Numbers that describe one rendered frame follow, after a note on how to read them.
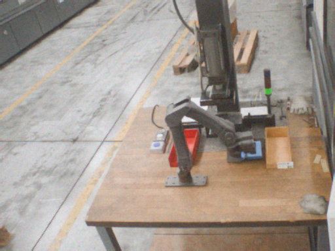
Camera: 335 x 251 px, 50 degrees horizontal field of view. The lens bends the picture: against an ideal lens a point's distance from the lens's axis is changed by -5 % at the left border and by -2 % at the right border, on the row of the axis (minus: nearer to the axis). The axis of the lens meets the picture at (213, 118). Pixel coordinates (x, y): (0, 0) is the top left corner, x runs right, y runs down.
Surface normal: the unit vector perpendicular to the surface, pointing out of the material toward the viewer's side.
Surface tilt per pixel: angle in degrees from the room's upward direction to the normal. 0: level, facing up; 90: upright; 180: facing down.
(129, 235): 0
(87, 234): 0
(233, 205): 0
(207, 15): 90
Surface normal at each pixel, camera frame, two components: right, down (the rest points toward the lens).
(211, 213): -0.13, -0.83
